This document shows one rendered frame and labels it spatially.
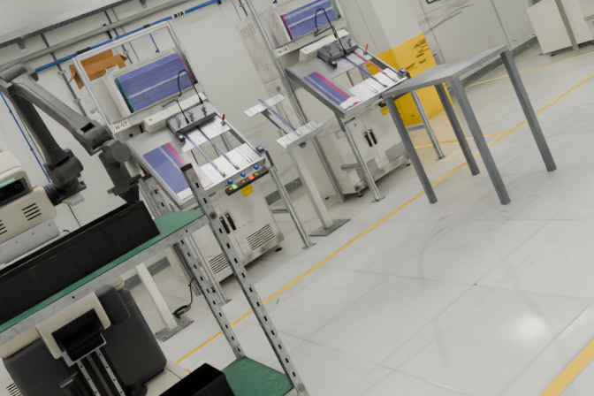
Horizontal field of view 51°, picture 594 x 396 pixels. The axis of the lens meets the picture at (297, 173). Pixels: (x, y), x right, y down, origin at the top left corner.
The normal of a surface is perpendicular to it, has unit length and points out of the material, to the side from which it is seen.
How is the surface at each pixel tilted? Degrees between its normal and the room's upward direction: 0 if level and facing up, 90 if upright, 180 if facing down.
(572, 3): 90
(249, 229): 90
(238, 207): 90
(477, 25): 90
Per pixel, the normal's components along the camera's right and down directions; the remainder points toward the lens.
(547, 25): -0.77, 0.45
